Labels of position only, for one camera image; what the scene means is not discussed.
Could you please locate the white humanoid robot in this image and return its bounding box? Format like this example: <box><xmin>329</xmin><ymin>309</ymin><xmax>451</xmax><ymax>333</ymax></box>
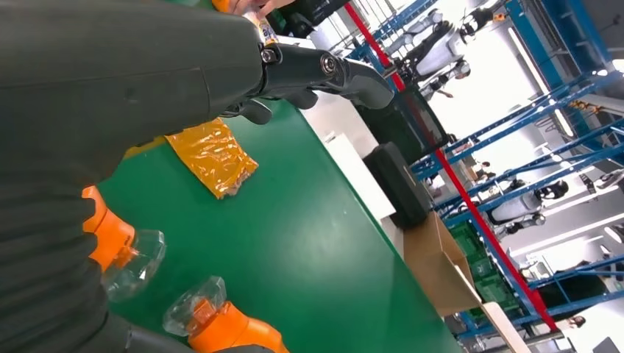
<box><xmin>480</xmin><ymin>179</ymin><xmax>570</xmax><ymax>236</ymax></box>
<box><xmin>389</xmin><ymin>7</ymin><xmax>494</xmax><ymax>99</ymax></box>

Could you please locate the green plastic crate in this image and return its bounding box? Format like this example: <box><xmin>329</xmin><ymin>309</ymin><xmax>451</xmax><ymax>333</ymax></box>
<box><xmin>450</xmin><ymin>221</ymin><xmax>519</xmax><ymax>313</ymax></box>

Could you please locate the black zip case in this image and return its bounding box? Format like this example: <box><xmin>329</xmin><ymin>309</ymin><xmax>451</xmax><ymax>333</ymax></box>
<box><xmin>363</xmin><ymin>142</ymin><xmax>434</xmax><ymax>230</ymax></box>

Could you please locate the open cardboard box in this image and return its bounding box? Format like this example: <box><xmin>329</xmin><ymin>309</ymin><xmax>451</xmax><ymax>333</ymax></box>
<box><xmin>402</xmin><ymin>212</ymin><xmax>483</xmax><ymax>318</ymax></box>

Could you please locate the red metal post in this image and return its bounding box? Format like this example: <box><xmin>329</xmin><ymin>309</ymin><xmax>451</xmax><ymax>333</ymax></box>
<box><xmin>342</xmin><ymin>0</ymin><xmax>561</xmax><ymax>333</ymax></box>

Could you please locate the yellow plastic sheet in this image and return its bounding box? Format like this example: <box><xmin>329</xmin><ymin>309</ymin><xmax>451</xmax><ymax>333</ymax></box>
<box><xmin>121</xmin><ymin>118</ymin><xmax>260</xmax><ymax>201</ymax></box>

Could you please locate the tablet with blue cover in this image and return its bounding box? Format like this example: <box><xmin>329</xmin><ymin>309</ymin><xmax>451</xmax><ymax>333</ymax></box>
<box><xmin>355</xmin><ymin>83</ymin><xmax>450</xmax><ymax>165</ymax></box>

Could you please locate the blue metal rack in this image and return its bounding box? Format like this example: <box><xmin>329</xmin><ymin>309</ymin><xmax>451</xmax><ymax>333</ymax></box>
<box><xmin>348</xmin><ymin>0</ymin><xmax>624</xmax><ymax>342</ymax></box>

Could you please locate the person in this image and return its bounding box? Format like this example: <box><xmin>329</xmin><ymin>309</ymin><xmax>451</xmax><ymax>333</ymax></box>
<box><xmin>227</xmin><ymin>0</ymin><xmax>296</xmax><ymax>16</ymax></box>

